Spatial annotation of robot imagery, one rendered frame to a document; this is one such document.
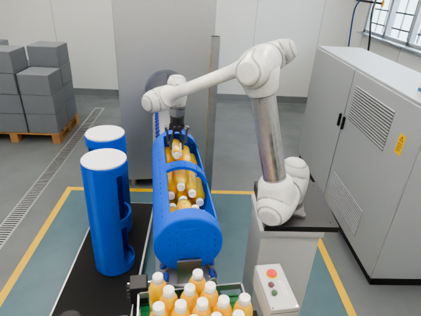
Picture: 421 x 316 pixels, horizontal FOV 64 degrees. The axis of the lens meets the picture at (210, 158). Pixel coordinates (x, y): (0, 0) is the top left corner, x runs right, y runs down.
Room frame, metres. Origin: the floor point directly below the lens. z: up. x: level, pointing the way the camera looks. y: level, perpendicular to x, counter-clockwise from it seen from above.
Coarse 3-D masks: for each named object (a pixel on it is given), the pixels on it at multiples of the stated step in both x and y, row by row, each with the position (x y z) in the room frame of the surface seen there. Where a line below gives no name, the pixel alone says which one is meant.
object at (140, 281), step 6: (132, 276) 0.94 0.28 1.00; (138, 276) 0.94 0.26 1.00; (144, 276) 0.95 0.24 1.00; (132, 282) 0.91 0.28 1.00; (138, 282) 0.92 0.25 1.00; (144, 282) 0.92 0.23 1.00; (132, 288) 0.89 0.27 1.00; (138, 288) 0.89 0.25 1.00; (144, 288) 0.89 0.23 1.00; (132, 294) 0.88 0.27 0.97; (132, 300) 0.88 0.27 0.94; (144, 300) 0.89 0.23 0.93
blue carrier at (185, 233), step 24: (168, 144) 1.88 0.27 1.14; (192, 144) 1.91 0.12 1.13; (168, 168) 1.44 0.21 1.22; (192, 168) 1.45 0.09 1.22; (168, 192) 1.24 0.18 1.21; (168, 216) 1.07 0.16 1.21; (192, 216) 1.05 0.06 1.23; (216, 216) 1.19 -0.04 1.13; (168, 240) 1.02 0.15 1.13; (192, 240) 1.04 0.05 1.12; (216, 240) 1.06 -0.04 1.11; (168, 264) 1.02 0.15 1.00
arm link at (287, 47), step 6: (270, 42) 1.36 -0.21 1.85; (276, 42) 1.37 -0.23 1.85; (282, 42) 1.37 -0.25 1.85; (288, 42) 1.36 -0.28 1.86; (282, 48) 1.35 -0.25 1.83; (288, 48) 1.35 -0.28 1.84; (294, 48) 1.38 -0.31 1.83; (282, 54) 1.33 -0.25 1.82; (288, 54) 1.34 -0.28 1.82; (294, 54) 1.36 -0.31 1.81; (288, 60) 1.35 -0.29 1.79; (282, 66) 1.34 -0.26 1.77
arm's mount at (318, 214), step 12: (312, 192) 1.54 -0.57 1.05; (312, 204) 1.44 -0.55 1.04; (324, 204) 1.45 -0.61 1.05; (312, 216) 1.35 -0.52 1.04; (324, 216) 1.36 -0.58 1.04; (264, 228) 1.27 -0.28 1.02; (276, 228) 1.27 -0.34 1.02; (288, 228) 1.27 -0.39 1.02; (300, 228) 1.27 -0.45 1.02; (312, 228) 1.28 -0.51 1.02; (324, 228) 1.28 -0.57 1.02; (336, 228) 1.28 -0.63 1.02
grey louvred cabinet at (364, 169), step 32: (320, 64) 3.81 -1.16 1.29; (352, 64) 3.08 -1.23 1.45; (384, 64) 3.16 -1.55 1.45; (320, 96) 3.61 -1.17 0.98; (352, 96) 2.88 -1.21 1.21; (384, 96) 2.40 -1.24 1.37; (416, 96) 2.16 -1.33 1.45; (320, 128) 3.42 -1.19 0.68; (352, 128) 2.73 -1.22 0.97; (384, 128) 2.27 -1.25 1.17; (416, 128) 1.95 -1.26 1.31; (320, 160) 3.23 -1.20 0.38; (352, 160) 2.58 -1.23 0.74; (384, 160) 2.15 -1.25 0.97; (416, 160) 1.88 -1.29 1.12; (352, 192) 2.44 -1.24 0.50; (384, 192) 2.03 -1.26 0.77; (416, 192) 1.88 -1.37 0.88; (352, 224) 2.29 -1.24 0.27; (384, 224) 1.92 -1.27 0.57; (416, 224) 1.89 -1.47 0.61; (384, 256) 1.88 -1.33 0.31; (416, 256) 1.89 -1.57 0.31
